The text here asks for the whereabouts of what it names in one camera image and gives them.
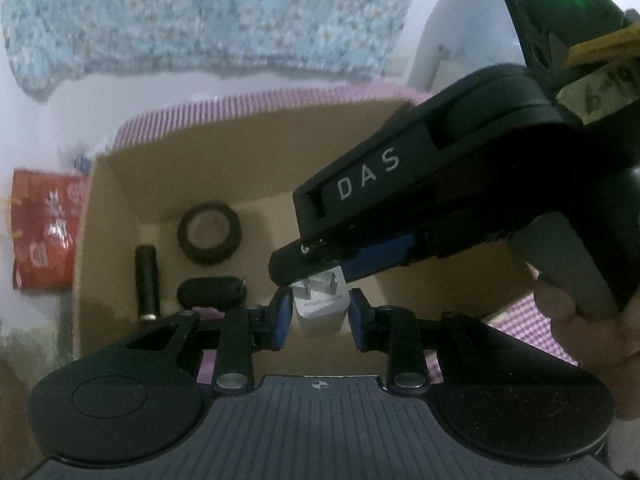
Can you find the white water dispenser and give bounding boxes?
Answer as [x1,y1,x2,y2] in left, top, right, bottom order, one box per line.
[410,0,506,98]

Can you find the blue floral cloth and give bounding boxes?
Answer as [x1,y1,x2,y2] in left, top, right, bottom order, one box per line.
[0,0,426,96]

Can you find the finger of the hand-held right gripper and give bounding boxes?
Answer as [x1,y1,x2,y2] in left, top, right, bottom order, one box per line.
[342,232,417,282]
[269,237,353,288]

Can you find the red paper bag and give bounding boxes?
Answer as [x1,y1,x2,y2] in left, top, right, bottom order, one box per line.
[11,169,88,291]

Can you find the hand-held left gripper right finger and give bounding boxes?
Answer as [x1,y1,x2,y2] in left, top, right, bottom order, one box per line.
[348,287,506,395]

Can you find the purple checked tablecloth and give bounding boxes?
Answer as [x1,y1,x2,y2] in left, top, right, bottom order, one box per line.
[110,85,601,386]

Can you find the brown cardboard box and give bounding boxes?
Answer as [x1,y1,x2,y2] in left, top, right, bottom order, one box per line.
[70,100,541,361]

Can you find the black cylinder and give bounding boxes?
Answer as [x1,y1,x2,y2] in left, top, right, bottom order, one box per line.
[134,245,162,325]

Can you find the black tape roll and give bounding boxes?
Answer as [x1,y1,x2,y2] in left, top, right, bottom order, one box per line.
[176,201,244,264]

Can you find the black oval case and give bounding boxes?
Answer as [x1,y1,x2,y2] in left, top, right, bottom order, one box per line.
[176,276,248,311]

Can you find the person's right hand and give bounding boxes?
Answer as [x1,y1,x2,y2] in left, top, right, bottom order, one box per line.
[532,280,640,411]

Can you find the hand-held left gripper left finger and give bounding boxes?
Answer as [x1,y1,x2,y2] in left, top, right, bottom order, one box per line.
[125,290,296,395]

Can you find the white charger plug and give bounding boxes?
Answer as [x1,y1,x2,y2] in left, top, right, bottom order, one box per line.
[291,267,351,339]

